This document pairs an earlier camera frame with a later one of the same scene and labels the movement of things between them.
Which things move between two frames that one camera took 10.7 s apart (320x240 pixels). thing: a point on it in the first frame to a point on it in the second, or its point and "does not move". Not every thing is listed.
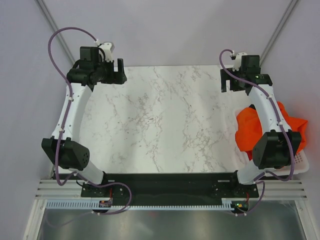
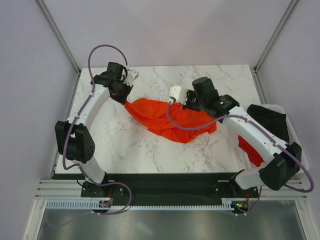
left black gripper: x=118 y=77 to x=123 y=99
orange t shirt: x=249 y=131 to x=151 y=114
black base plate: x=127 y=187 does not move
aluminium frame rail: x=267 y=189 does not move
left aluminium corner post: x=63 y=41 does not move
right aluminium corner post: x=291 y=5 does not move
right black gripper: x=225 y=76 to x=189 y=93
